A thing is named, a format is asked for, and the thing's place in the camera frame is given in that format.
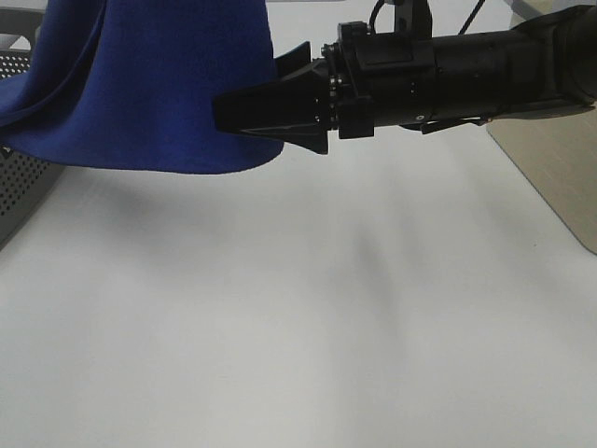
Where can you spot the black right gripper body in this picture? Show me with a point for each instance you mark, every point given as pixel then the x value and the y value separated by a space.
pixel 382 79

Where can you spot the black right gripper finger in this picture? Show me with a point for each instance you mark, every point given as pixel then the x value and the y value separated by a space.
pixel 294 109
pixel 297 62

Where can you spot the blue microfibre towel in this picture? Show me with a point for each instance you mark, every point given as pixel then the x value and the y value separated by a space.
pixel 129 85

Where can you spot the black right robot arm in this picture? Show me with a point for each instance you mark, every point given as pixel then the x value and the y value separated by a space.
pixel 473 79

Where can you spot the beige storage box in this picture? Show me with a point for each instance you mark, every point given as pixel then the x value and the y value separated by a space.
pixel 547 126

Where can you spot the grey perforated plastic basket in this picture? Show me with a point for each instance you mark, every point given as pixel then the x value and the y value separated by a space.
pixel 25 181

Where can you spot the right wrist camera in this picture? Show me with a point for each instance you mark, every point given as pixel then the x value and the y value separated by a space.
pixel 413 19

